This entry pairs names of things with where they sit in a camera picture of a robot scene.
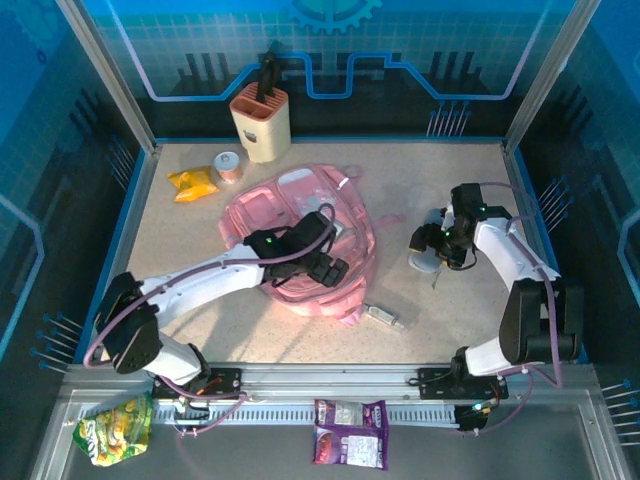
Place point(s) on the grey pencil case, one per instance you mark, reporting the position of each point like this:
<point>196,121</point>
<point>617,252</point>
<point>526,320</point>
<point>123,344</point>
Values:
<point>425,262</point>

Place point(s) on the pink student backpack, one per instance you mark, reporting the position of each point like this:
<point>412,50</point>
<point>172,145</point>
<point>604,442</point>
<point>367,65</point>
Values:
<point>320,300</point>

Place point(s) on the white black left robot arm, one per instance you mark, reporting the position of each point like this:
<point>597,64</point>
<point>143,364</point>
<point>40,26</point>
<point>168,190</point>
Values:
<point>200,282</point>

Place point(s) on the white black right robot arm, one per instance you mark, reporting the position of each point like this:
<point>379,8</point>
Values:
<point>500,250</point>

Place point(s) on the purple snack bag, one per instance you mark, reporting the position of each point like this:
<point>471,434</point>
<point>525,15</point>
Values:
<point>350,435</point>

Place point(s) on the green snack bag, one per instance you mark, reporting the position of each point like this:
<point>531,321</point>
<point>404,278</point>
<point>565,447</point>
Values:
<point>115,432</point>

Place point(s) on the clear plastic pen packet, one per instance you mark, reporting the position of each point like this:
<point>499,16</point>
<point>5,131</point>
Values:
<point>387,317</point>

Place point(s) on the beige knife block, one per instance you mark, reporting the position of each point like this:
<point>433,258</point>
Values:
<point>262,132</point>

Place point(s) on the yellow snack packet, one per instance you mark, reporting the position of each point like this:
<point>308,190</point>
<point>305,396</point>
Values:
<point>194,185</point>

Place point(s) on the small electronics board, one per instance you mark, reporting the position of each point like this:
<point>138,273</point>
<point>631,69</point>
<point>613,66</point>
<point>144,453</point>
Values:
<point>472,415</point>
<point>192,412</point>

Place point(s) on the aluminium mounting rail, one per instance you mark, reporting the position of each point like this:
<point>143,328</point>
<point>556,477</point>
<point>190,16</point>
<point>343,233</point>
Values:
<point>325,380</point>

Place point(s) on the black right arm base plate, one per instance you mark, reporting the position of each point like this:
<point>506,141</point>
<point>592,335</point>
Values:
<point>435,382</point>

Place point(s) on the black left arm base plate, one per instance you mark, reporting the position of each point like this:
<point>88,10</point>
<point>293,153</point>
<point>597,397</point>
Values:
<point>225,382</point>

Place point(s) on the aluminium frame post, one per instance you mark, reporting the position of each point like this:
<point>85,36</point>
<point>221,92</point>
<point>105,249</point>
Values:
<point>110,75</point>
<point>548,75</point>

